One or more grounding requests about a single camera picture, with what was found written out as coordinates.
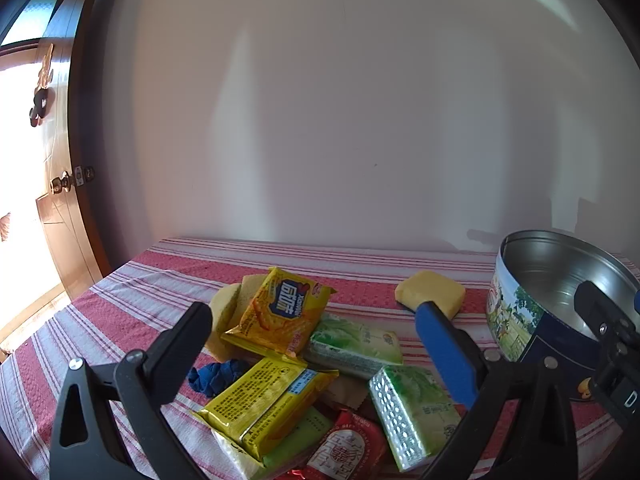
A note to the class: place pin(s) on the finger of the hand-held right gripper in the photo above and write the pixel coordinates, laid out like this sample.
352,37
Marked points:
600,310
637,304

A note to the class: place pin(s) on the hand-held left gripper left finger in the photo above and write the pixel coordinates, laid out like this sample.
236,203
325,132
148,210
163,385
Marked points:
185,340

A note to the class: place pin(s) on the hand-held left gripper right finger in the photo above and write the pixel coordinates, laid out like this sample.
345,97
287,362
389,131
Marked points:
445,355

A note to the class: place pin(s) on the yellow sponge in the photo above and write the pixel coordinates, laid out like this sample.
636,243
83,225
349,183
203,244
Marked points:
222,320
435,287
252,290

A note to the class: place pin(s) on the blue scrunchie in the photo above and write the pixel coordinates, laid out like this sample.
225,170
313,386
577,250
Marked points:
217,377

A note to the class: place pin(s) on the green leaf tissue pack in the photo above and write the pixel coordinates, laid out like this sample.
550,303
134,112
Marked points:
420,410
355,345

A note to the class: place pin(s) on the round metal cookie tin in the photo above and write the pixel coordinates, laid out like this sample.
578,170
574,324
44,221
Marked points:
545,345

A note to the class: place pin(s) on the yellow cracker packet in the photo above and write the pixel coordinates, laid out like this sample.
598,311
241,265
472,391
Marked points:
260,400
280,310

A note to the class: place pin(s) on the brown paper sachet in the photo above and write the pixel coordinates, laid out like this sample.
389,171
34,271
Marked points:
345,392

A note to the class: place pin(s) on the red snack packet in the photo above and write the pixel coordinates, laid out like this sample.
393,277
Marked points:
345,450

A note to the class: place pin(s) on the pale green tissue pack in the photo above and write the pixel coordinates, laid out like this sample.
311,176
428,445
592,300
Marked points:
295,440

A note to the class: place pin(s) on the red striped tablecloth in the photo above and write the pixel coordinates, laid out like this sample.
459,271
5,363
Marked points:
100,320

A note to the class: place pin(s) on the wooden door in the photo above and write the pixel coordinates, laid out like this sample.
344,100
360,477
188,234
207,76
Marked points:
65,240

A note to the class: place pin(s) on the door latch plate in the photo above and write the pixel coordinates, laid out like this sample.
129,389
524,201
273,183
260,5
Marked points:
86,174

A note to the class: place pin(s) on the brass door knob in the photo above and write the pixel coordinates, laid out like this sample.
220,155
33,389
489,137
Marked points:
61,182

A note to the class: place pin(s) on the hanging door decoration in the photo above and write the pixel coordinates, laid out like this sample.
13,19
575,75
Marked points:
40,102

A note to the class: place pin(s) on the transom window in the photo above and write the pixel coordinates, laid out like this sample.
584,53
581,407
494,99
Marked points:
35,15

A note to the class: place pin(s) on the dark wooden door frame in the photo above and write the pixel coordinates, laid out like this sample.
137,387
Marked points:
92,110

